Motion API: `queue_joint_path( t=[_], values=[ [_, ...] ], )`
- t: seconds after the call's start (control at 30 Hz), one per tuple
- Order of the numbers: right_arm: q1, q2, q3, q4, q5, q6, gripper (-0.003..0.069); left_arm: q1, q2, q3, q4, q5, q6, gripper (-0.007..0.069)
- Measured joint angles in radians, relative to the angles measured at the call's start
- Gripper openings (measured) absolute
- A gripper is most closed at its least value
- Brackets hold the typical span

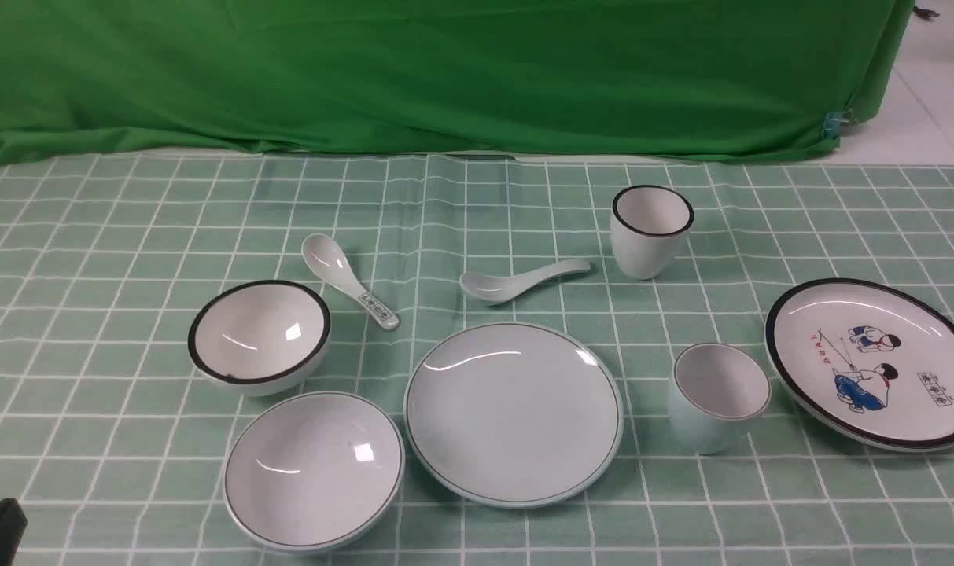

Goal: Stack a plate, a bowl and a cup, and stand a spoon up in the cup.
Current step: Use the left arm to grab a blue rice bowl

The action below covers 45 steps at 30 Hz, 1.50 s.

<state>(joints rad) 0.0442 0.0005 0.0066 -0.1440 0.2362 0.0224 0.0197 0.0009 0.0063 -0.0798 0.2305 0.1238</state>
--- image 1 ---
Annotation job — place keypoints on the green checked tablecloth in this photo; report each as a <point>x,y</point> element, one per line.
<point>114,443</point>

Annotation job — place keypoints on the white bowl black rim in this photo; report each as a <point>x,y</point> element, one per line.
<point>260,338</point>

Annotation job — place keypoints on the cartoon plate black rim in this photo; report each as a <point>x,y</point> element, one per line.
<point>873,363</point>

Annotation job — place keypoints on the green backdrop cloth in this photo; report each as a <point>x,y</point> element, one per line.
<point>728,81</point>

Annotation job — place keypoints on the pale blue spoon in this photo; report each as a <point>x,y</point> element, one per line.
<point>500,289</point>

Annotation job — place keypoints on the blue clip on backdrop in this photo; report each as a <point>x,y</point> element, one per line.
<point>832,126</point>

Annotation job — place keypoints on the white cup black rim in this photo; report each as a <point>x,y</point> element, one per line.
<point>648,227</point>

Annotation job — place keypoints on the pale blue plate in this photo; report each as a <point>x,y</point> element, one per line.
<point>513,415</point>

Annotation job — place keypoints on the pale blue cup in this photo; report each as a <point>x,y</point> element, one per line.
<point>715,396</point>

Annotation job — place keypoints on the white spoon with label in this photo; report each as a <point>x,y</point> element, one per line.
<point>326,259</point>

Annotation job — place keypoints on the pale blue bowl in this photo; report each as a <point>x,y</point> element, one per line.
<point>314,472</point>

